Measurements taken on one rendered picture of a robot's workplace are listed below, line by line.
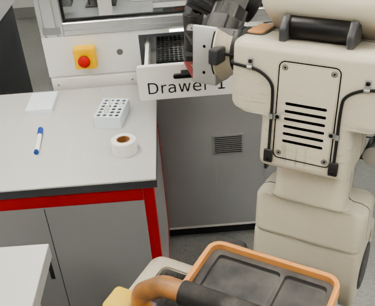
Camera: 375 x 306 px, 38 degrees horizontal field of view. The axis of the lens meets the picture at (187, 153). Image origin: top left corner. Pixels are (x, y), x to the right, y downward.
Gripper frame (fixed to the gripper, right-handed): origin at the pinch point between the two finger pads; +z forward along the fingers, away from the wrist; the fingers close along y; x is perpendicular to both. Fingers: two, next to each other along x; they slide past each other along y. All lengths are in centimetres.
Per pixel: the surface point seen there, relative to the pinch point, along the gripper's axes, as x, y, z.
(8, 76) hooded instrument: 85, 91, 38
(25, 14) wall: 141, 347, 96
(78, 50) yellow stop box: 37.4, 25.4, -0.3
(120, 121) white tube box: 23.6, -3.0, 11.5
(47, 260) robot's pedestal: 37, -57, 14
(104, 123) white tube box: 28.3, -2.2, 12.2
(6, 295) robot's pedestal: 43, -67, 12
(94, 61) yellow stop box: 32.8, 25.1, 3.8
